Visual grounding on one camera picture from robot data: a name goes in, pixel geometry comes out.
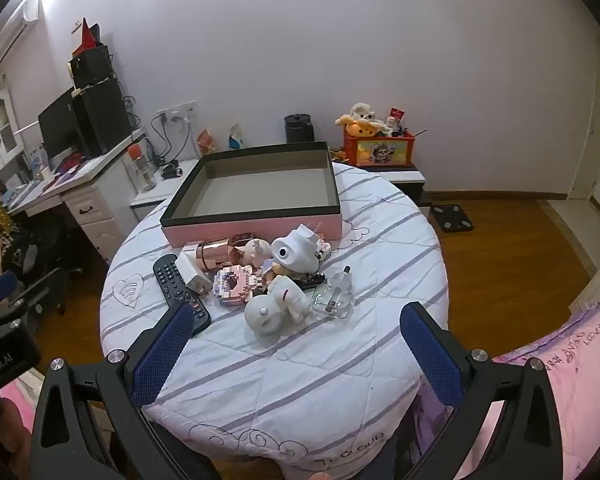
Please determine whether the low white cabinet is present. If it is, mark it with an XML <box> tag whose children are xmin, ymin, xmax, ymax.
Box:
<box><xmin>130</xmin><ymin>158</ymin><xmax>201</xmax><ymax>221</ymax></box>

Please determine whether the shiny rose gold box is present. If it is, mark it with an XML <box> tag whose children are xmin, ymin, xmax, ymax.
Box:
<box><xmin>182</xmin><ymin>234</ymin><xmax>256</xmax><ymax>273</ymax></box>

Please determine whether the white air conditioner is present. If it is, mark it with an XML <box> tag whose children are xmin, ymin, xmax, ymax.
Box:
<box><xmin>0</xmin><ymin>0</ymin><xmax>43</xmax><ymax>73</ymax></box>

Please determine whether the black remote control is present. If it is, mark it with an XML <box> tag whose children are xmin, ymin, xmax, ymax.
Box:
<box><xmin>153</xmin><ymin>255</ymin><xmax>212</xmax><ymax>337</ymax></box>

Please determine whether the black box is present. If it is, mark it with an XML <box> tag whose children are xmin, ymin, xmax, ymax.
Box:
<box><xmin>67</xmin><ymin>45</ymin><xmax>113</xmax><ymax>91</ymax></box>

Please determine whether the black power cable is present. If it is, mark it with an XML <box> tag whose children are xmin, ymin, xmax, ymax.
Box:
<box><xmin>150</xmin><ymin>112</ymin><xmax>193</xmax><ymax>166</ymax></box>

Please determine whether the white charger adapter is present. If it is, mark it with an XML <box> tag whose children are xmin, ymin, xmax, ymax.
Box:
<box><xmin>176</xmin><ymin>247</ymin><xmax>213</xmax><ymax>293</ymax></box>

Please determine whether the white rounded device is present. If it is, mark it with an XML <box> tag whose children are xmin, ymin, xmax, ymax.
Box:
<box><xmin>271</xmin><ymin>227</ymin><xmax>326</xmax><ymax>273</ymax></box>

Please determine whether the black office chair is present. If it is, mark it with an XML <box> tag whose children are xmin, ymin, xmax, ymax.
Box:
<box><xmin>10</xmin><ymin>220</ymin><xmax>76</xmax><ymax>321</ymax></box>

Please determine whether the orange toy box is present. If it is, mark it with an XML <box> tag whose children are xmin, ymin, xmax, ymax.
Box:
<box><xmin>343</xmin><ymin>130</ymin><xmax>417</xmax><ymax>167</ymax></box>

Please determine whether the pink box with dark rim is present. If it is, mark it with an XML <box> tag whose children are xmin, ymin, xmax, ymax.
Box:
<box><xmin>160</xmin><ymin>141</ymin><xmax>343</xmax><ymax>248</ymax></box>

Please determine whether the black bathroom scale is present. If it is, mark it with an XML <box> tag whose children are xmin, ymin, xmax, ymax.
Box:
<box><xmin>428</xmin><ymin>203</ymin><xmax>474</xmax><ymax>233</ymax></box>

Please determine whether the pig doll in blue dress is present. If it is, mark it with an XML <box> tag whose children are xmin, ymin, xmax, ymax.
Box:
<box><xmin>230</xmin><ymin>237</ymin><xmax>301</xmax><ymax>281</ymax></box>

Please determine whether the white low stand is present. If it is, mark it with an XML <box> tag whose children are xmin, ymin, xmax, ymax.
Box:
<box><xmin>330</xmin><ymin>160</ymin><xmax>427</xmax><ymax>206</ymax></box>

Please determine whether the red triangular item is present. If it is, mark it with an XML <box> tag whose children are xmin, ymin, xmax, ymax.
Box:
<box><xmin>71</xmin><ymin>18</ymin><xmax>101</xmax><ymax>58</ymax></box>

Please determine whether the black computer monitor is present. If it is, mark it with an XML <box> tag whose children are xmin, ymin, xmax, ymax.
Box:
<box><xmin>37</xmin><ymin>87</ymin><xmax>81</xmax><ymax>161</ymax></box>

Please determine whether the clear bottle with orange cap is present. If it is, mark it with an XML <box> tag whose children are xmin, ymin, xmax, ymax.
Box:
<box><xmin>127</xmin><ymin>143</ymin><xmax>157</xmax><ymax>192</ymax></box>

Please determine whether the white desk with drawers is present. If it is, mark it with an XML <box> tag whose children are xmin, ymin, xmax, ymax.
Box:
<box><xmin>0</xmin><ymin>127</ymin><xmax>146</xmax><ymax>266</ymax></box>

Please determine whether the yellow plush toy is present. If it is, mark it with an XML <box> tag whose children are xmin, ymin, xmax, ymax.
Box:
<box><xmin>336</xmin><ymin>114</ymin><xmax>381</xmax><ymax>136</ymax></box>

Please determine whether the white wall power strip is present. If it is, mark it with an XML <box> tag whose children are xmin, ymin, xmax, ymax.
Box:
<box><xmin>156</xmin><ymin>101</ymin><xmax>199</xmax><ymax>123</ymax></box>

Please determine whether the black round appliance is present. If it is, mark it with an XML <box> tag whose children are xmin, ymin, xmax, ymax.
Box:
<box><xmin>284</xmin><ymin>113</ymin><xmax>315</xmax><ymax>144</ymax></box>

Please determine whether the black computer tower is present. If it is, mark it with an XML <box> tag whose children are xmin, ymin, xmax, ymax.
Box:
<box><xmin>71</xmin><ymin>80</ymin><xmax>131</xmax><ymax>158</ymax></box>

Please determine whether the small black object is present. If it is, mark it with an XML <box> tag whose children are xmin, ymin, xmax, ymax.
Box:
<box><xmin>295</xmin><ymin>272</ymin><xmax>327</xmax><ymax>291</ymax></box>

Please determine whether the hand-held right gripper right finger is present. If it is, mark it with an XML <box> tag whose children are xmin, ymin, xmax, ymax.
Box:
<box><xmin>395</xmin><ymin>301</ymin><xmax>573</xmax><ymax>480</ymax></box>

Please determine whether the white striped quilt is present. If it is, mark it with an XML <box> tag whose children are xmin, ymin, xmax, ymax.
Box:
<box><xmin>99</xmin><ymin>160</ymin><xmax>451</xmax><ymax>471</ymax></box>

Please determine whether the pink packet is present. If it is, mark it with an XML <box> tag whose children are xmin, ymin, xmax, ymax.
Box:
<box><xmin>214</xmin><ymin>264</ymin><xmax>267</xmax><ymax>308</ymax></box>

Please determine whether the clear glass perfume bottle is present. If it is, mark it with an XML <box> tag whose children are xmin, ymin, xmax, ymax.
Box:
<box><xmin>310</xmin><ymin>266</ymin><xmax>356</xmax><ymax>318</ymax></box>

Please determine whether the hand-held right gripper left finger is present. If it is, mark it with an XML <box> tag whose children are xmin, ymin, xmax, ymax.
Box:
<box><xmin>30</xmin><ymin>301</ymin><xmax>216</xmax><ymax>480</ymax></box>

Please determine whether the pink bed sheet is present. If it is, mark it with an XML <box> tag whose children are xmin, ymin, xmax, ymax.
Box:
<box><xmin>455</xmin><ymin>290</ymin><xmax>600</xmax><ymax>480</ymax></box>

